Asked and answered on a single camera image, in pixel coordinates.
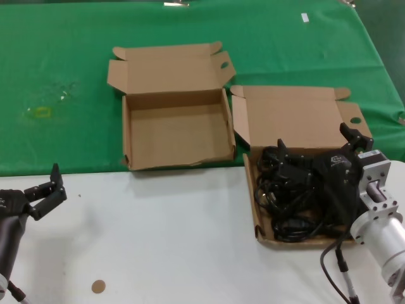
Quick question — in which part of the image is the black cable with silver connector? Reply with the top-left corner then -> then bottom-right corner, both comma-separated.
319,234 -> 361,304

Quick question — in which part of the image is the cardboard box with oval hole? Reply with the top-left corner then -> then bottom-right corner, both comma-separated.
106,41 -> 237,172

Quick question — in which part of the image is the cardboard box with round hole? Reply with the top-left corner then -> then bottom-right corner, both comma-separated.
230,84 -> 374,251

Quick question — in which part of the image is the black and white arm cable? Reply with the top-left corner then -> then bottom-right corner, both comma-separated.
8,280 -> 31,304

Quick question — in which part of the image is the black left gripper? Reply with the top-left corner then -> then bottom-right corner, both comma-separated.
0,163 -> 68,222

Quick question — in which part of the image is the green tablecloth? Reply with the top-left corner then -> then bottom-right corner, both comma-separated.
0,0 -> 405,177

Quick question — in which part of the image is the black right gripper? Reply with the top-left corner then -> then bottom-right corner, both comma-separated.
277,122 -> 373,219

